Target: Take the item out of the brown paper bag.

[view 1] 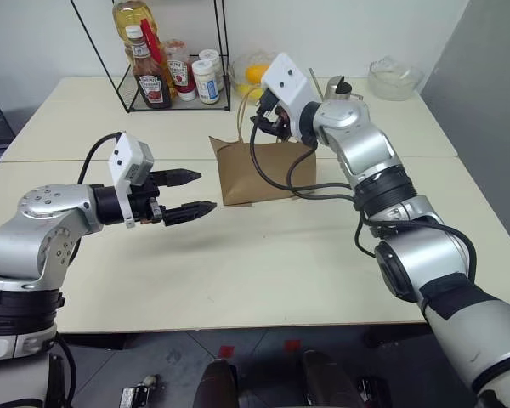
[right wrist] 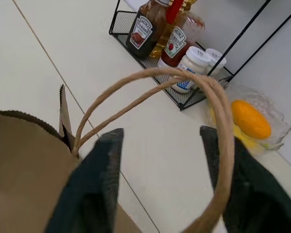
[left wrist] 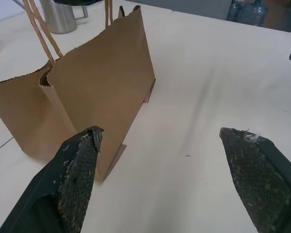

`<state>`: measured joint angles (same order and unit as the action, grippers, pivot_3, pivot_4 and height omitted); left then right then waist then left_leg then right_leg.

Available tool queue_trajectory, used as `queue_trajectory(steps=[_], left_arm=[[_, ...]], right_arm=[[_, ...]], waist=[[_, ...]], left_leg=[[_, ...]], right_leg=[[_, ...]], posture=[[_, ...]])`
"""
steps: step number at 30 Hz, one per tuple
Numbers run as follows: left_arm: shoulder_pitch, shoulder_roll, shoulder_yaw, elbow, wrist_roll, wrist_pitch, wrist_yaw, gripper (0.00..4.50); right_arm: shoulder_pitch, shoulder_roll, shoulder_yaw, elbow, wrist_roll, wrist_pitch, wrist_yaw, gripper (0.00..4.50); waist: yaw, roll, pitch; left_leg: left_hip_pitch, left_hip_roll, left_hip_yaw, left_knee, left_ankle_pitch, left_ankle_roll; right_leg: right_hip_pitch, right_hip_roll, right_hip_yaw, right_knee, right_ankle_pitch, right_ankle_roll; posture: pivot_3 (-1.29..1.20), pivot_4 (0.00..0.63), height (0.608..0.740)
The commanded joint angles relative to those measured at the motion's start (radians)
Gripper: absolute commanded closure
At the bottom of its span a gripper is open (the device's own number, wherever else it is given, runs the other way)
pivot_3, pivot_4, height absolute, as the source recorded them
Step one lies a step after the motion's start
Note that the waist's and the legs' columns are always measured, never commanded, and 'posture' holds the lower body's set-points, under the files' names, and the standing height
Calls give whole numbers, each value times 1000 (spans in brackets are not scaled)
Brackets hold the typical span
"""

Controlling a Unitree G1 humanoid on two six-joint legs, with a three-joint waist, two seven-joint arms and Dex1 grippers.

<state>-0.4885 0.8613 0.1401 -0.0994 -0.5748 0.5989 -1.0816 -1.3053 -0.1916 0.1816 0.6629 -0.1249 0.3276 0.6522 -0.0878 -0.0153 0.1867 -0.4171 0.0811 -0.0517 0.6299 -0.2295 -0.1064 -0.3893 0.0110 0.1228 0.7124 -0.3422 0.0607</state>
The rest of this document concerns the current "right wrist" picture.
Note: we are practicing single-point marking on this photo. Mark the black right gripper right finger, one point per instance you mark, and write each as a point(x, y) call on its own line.
point(257, 194)

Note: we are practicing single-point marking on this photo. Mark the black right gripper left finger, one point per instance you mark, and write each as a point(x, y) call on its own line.
point(94, 194)

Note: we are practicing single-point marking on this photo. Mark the brown paper bag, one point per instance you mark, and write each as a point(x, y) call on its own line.
point(26, 170)

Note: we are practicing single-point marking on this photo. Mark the yellow fruit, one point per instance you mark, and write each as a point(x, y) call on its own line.
point(245, 140)

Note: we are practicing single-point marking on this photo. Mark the orange fruit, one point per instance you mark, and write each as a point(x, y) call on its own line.
point(251, 120)

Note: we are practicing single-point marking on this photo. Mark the clear glass bowl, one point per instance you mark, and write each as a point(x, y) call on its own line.
point(264, 114)

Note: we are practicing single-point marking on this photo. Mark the white mayonnaise jar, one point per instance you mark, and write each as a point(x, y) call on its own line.
point(190, 68)
point(215, 60)

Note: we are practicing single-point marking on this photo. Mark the yellow cooking oil bottle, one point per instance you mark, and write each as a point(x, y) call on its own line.
point(163, 41)

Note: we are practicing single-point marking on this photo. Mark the Heinz ketchup bottle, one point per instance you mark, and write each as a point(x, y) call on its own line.
point(177, 46)

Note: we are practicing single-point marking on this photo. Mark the Heinz brown sauce bottle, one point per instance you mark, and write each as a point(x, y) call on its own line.
point(143, 29)

